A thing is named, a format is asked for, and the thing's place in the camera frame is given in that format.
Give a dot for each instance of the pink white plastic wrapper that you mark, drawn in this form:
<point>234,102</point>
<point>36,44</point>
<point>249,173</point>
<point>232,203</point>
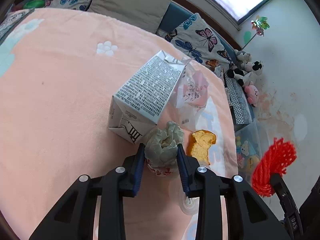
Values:
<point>189,98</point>

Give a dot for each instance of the tissue ball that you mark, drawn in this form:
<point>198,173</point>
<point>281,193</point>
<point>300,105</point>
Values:
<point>161,146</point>

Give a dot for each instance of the grey sofa cushion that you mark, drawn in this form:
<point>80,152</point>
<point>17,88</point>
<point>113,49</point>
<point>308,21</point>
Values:
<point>145,14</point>

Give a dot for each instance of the cow plush toy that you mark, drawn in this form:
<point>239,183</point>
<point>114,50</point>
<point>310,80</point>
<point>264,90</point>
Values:
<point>247,74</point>

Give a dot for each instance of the grey patterned cloth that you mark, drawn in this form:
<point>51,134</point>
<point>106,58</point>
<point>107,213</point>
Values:
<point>241,109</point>

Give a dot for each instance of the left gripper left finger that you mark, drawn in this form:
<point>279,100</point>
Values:
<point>72,216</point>

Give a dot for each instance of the butterfly pillow right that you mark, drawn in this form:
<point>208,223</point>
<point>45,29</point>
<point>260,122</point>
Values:
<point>196,39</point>

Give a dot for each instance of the pink plush toy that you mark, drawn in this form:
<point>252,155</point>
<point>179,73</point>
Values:
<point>252,95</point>

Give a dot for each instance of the clear toy storage box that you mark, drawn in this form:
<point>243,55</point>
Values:
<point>248,150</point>

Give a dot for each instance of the colourful pinwheel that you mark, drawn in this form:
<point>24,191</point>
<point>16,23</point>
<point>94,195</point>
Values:
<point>259,26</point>

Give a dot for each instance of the grey plush toy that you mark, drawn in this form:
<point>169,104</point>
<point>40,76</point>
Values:
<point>243,56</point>

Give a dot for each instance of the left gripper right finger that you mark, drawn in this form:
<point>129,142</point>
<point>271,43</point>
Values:
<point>248,217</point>

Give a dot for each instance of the red mesh fruit net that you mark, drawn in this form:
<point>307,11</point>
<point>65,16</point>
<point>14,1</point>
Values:
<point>275,160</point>

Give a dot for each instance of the picture book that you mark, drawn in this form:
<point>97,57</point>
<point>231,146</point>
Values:
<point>12,21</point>

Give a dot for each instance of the orange peel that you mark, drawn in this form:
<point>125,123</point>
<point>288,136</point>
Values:
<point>199,144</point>

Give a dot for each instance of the clear plastic lid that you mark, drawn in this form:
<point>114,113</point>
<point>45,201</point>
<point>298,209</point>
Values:
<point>189,206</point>

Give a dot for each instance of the white blue milk carton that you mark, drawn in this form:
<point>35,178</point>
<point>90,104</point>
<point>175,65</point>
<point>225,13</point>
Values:
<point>137,105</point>

